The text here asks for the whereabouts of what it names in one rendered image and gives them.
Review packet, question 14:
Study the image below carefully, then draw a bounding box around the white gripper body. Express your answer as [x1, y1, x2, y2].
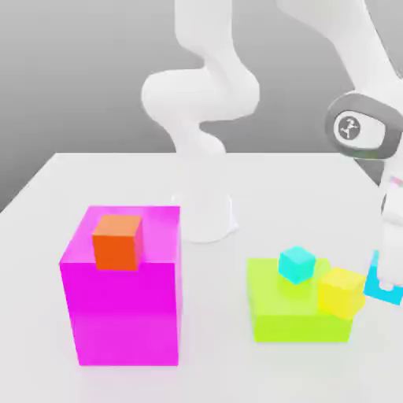
[377, 220, 403, 287]

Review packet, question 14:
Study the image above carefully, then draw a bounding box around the small yellow cube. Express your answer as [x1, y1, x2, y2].
[317, 267, 368, 321]

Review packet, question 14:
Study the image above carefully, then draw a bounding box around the small cyan cube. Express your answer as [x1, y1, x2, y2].
[277, 246, 316, 285]

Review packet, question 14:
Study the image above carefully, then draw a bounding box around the small orange cube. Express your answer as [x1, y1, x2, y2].
[91, 214, 143, 272]

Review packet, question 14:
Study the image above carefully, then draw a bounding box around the large lime green box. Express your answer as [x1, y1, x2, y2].
[246, 257, 353, 343]

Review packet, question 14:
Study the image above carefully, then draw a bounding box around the large magenta box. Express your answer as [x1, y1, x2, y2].
[58, 205, 182, 367]

